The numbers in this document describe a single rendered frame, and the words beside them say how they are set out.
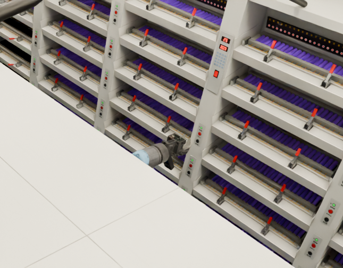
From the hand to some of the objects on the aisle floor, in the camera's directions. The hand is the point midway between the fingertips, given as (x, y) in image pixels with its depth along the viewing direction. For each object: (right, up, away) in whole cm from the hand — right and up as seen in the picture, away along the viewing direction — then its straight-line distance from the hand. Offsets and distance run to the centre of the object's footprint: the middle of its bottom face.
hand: (188, 144), depth 209 cm
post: (-10, -82, +60) cm, 102 cm away
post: (-112, -18, +131) cm, 173 cm away
